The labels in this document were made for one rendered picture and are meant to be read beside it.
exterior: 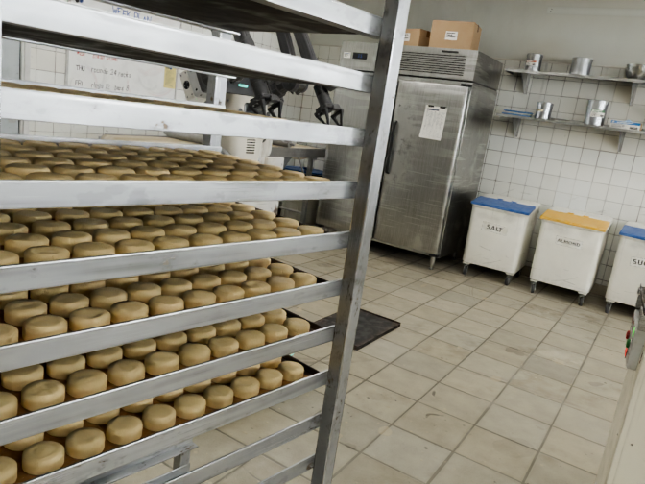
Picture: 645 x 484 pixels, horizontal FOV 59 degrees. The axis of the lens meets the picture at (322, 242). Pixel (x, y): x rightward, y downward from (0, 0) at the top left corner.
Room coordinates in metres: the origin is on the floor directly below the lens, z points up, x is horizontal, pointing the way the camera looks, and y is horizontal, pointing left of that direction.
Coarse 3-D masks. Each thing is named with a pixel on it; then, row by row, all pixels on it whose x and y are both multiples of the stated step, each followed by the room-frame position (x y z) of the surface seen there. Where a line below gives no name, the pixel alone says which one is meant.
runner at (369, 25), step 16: (256, 0) 0.81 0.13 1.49; (272, 0) 0.80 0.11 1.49; (288, 0) 0.82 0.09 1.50; (304, 0) 0.85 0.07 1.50; (320, 0) 0.87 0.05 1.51; (304, 16) 0.89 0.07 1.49; (320, 16) 0.87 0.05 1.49; (336, 16) 0.90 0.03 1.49; (352, 16) 0.93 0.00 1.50; (368, 16) 0.96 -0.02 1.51; (352, 32) 0.97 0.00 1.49; (368, 32) 0.96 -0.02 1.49
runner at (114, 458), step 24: (288, 384) 0.91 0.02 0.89; (312, 384) 0.96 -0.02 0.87; (240, 408) 0.83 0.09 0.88; (264, 408) 0.87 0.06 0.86; (168, 432) 0.72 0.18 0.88; (192, 432) 0.76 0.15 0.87; (96, 456) 0.64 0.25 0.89; (120, 456) 0.67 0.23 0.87; (144, 456) 0.70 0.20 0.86; (48, 480) 0.60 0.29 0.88; (72, 480) 0.62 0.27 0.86
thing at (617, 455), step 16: (640, 368) 1.64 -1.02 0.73; (624, 384) 1.89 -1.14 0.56; (640, 384) 1.63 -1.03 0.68; (624, 400) 1.76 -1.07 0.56; (640, 400) 1.63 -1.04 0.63; (624, 416) 1.66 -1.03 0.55; (640, 416) 1.62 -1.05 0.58; (624, 432) 1.64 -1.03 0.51; (640, 432) 1.62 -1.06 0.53; (608, 448) 1.83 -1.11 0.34; (624, 448) 1.63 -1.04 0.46; (640, 448) 1.61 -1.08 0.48; (608, 464) 1.71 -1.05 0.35; (624, 464) 1.62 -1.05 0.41; (640, 464) 1.61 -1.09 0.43; (608, 480) 1.64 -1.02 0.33; (624, 480) 1.62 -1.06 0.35; (640, 480) 1.60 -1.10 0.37
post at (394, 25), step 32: (384, 32) 0.98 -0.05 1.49; (384, 64) 0.97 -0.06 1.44; (384, 96) 0.97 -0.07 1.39; (384, 128) 0.98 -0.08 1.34; (352, 224) 0.98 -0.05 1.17; (352, 256) 0.97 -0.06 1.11; (352, 288) 0.97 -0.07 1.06; (352, 320) 0.98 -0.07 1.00; (320, 448) 0.98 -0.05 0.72; (320, 480) 0.97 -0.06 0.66
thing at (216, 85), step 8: (216, 32) 1.27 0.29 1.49; (208, 80) 1.28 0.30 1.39; (216, 80) 1.26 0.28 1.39; (224, 80) 1.27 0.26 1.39; (208, 88) 1.27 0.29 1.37; (216, 88) 1.26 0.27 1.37; (224, 88) 1.28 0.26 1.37; (208, 96) 1.27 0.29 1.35; (216, 96) 1.26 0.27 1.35; (224, 96) 1.28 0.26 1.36; (216, 104) 1.26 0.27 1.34; (224, 104) 1.28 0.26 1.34; (208, 136) 1.26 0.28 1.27; (216, 136) 1.27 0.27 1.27; (208, 144) 1.26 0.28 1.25; (216, 144) 1.27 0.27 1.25; (176, 456) 1.27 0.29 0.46; (184, 456) 1.27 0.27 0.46; (176, 464) 1.27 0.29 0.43; (184, 464) 1.27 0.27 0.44
